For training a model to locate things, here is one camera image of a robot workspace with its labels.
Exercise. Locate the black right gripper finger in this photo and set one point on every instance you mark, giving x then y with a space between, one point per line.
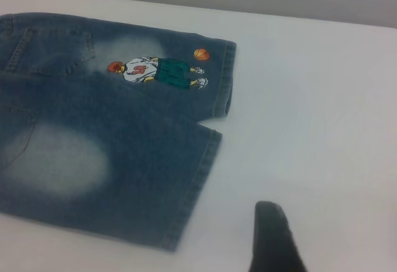
273 241

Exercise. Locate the blue denim shorts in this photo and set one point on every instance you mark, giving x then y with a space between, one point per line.
124 114

